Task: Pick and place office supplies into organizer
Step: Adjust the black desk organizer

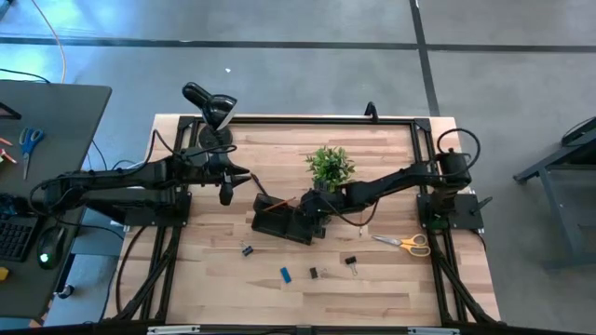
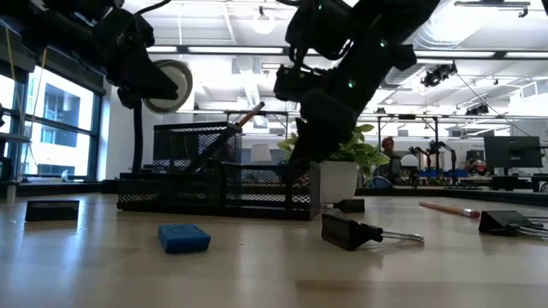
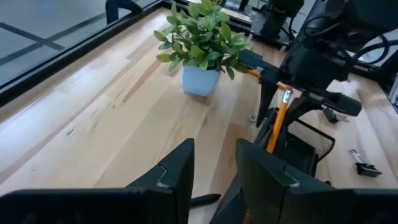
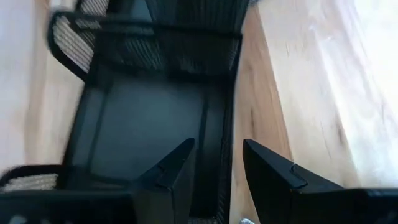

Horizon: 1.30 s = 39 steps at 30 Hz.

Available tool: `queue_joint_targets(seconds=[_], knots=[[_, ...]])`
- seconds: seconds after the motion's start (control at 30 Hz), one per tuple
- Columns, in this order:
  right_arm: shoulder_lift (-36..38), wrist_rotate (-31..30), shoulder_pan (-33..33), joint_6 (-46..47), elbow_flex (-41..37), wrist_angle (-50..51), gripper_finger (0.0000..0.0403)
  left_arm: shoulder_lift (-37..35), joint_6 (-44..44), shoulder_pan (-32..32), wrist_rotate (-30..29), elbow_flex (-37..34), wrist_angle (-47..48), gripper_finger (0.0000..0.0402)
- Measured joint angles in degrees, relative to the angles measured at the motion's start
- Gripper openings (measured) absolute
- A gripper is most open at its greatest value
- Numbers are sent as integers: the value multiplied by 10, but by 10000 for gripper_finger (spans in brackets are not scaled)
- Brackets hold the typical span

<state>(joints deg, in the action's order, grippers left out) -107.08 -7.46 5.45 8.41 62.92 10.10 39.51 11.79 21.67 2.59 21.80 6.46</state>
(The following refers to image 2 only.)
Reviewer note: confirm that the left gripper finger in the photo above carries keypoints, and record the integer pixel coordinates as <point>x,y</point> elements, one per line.
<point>150,83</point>

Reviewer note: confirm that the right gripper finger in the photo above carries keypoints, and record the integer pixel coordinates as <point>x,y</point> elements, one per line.
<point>314,145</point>

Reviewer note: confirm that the black binder clip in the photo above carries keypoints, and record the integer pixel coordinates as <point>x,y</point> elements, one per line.
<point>351,205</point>
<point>347,231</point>
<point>51,210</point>
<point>501,222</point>

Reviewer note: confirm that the orange pencil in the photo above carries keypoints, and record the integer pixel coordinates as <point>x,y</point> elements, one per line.
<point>248,116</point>
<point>449,209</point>

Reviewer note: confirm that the black mesh desk organizer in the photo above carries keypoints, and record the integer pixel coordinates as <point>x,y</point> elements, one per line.
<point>180,192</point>

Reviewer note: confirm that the blue eraser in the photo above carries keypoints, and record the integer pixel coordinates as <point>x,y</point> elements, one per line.
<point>184,238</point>

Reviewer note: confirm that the background black robot arm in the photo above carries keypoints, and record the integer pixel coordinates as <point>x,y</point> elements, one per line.
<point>436,149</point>

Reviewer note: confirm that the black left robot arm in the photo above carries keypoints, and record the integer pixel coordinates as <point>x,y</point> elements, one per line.
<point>64,25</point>

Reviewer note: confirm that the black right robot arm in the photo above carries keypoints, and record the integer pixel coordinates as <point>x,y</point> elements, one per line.
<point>398,21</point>

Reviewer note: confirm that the black desk lamp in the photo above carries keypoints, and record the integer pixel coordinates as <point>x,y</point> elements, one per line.
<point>182,81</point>

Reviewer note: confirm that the green plant in white pot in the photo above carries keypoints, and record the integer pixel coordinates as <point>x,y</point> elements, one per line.
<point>338,181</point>

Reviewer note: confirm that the white lampshade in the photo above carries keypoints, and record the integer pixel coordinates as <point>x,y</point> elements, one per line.
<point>261,153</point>

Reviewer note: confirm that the person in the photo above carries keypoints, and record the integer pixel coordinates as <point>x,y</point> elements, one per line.
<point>388,164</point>

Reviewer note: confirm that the large window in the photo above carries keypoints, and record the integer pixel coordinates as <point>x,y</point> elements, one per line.
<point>64,128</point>

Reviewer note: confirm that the black ceiling spotlight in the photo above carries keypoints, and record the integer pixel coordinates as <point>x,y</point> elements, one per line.
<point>436,76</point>

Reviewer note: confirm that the round pendant lamp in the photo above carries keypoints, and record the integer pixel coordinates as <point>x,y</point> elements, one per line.
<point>263,23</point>

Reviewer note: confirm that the dark computer monitor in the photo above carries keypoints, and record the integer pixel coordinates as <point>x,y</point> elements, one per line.
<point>514,152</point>

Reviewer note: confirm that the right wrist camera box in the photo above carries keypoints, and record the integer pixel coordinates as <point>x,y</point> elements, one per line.
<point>295,83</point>

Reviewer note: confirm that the black aluminium table frame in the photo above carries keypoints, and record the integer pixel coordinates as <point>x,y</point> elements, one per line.
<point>471,193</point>

